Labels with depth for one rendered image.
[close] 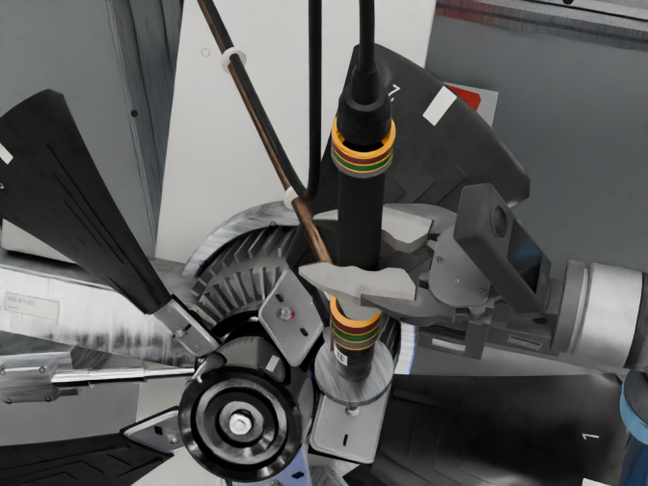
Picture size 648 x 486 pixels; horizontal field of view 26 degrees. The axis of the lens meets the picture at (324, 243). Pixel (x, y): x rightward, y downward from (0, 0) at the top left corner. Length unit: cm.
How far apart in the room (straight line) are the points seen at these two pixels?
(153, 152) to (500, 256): 115
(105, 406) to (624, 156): 112
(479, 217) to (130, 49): 97
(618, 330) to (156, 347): 58
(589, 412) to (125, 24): 83
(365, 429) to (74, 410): 141
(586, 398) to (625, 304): 32
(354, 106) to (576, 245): 144
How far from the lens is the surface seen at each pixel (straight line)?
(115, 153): 241
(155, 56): 192
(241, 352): 130
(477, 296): 106
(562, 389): 137
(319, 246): 121
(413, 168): 124
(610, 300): 106
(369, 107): 91
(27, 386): 150
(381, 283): 106
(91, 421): 268
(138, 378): 146
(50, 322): 151
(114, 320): 148
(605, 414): 137
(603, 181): 217
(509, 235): 103
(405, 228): 109
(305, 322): 130
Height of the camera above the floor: 241
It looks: 58 degrees down
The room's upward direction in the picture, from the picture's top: straight up
